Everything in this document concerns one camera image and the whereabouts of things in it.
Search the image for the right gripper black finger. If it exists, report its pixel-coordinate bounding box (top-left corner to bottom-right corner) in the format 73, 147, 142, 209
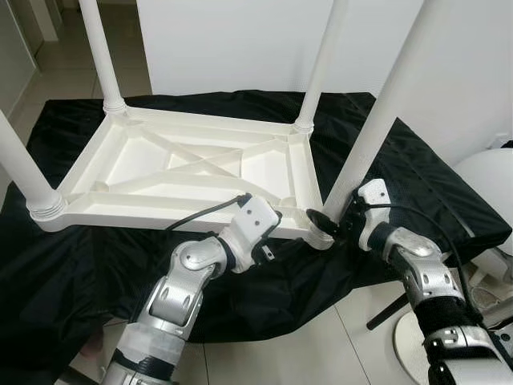
306, 209, 341, 240

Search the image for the white plastic table leg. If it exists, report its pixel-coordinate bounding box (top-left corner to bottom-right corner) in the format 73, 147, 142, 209
293, 0, 349, 136
0, 108, 69, 221
321, 0, 459, 229
78, 0, 129, 117

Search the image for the white plastic table top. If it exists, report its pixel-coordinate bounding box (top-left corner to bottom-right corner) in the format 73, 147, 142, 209
28, 104, 336, 248

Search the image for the black table cloth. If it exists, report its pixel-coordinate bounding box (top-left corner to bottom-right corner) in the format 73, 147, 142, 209
0, 91, 512, 374

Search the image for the dark grey metal table leg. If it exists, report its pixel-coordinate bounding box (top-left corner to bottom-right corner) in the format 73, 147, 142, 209
366, 295, 410, 330

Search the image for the white round stand base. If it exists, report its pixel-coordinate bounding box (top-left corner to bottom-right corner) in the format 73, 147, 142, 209
391, 309, 430, 382

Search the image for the small white plastic object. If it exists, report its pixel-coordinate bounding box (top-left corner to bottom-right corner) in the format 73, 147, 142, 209
473, 245, 513, 290

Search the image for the white stand pole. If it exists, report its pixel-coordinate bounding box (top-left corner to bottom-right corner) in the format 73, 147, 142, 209
481, 293, 513, 318

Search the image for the pink person shoe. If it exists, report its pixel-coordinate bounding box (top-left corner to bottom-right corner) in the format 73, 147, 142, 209
80, 341, 105, 362

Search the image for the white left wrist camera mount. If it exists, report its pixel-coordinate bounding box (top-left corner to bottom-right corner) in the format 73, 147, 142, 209
220, 194, 283, 274

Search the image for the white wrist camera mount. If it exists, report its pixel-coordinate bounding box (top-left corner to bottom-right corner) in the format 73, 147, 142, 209
355, 179, 394, 249
220, 194, 283, 274

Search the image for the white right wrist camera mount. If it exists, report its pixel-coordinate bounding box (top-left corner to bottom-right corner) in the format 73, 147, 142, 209
355, 179, 394, 249

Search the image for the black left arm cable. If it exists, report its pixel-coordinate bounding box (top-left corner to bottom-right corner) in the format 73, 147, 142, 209
164, 192, 253, 233

